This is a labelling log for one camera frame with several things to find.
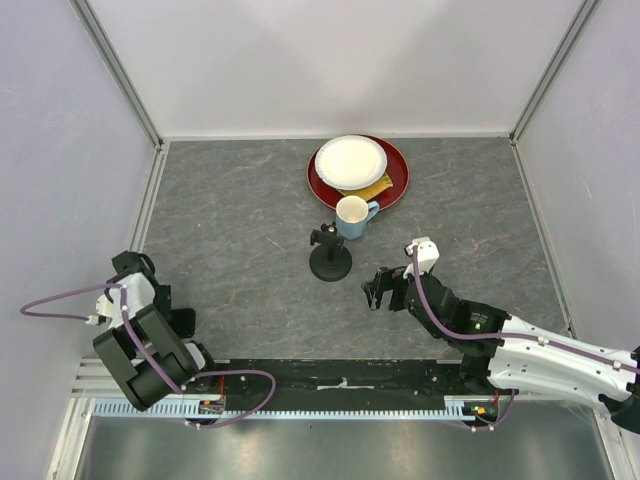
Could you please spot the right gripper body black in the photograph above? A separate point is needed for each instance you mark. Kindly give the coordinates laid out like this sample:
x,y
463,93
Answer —
x,y
393,280

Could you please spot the black phone stand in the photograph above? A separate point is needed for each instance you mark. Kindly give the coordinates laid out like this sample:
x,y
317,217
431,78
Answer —
x,y
330,261

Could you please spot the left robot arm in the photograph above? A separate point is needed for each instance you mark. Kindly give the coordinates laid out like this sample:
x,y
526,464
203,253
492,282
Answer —
x,y
149,350

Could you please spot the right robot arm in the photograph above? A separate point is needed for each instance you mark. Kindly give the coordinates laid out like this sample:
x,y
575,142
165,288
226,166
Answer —
x,y
504,352

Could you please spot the light blue mug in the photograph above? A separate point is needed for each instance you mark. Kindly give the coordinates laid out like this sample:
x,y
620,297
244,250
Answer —
x,y
352,216

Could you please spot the yellow sponge cloth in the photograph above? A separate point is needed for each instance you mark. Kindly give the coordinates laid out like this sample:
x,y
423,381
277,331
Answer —
x,y
369,192

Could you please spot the red round tray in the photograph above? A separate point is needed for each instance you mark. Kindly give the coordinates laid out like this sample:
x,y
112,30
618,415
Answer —
x,y
397,169

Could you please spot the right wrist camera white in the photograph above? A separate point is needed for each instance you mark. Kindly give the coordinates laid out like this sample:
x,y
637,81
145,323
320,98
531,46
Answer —
x,y
423,254

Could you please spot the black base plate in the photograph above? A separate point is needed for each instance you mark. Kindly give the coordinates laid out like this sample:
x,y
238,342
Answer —
x,y
371,379

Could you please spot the light blue cable duct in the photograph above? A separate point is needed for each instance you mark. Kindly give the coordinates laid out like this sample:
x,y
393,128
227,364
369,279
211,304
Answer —
x,y
301,408

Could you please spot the aluminium frame post right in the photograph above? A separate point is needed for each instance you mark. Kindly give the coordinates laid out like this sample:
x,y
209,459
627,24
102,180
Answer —
x,y
560,56

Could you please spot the aluminium frame post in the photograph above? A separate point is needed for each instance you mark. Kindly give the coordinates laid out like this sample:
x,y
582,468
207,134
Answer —
x,y
106,50
560,56

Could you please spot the aluminium frame post left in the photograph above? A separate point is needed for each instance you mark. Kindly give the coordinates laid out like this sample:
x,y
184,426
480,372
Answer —
x,y
106,50

